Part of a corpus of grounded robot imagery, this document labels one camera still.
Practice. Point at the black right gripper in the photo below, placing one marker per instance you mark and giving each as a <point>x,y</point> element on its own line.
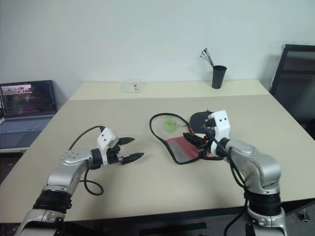
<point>209,131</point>

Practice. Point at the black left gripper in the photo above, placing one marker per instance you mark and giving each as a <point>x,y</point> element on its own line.
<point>114,156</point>

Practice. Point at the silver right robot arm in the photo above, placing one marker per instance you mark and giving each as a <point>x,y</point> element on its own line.
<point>258,167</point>

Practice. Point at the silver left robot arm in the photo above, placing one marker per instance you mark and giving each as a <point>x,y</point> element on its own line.
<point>64,177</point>

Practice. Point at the red mesh paddle case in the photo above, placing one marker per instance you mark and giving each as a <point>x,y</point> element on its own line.
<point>179,150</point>

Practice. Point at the black rubber table tennis paddle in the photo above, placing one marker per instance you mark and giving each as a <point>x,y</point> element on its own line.
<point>197,121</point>

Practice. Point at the small green round object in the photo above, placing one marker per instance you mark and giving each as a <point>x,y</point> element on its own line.
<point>169,124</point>

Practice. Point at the clear plastic container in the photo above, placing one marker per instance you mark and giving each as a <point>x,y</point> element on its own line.
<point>131,87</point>

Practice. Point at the black plastic cup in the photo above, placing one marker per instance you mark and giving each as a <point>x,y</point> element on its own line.
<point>219,77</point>

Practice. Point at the open blue laptop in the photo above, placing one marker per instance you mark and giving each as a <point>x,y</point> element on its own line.
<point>27,103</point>

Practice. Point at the black mesh office chair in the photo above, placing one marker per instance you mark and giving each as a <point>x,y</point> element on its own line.
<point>295,81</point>

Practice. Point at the white side table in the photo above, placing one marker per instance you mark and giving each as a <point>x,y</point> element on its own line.
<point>12,149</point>

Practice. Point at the small black floor object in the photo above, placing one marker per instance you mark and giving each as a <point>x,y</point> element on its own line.
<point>305,214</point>

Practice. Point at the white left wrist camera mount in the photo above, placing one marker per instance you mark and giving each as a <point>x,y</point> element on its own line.
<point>105,137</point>

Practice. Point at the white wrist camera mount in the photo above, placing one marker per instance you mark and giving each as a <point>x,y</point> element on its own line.
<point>222,127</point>
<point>105,137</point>

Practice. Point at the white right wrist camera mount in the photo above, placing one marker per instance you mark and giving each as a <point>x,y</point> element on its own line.
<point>222,127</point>

